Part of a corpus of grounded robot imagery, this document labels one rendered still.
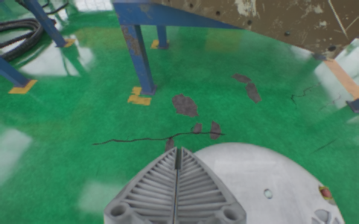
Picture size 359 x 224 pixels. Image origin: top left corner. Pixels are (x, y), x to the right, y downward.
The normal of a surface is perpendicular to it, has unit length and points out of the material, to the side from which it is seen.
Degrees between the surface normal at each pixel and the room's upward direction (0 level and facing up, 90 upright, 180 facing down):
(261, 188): 0
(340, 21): 90
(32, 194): 0
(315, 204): 0
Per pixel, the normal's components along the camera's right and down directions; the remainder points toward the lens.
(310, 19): -0.62, 0.65
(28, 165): -0.01, -0.55
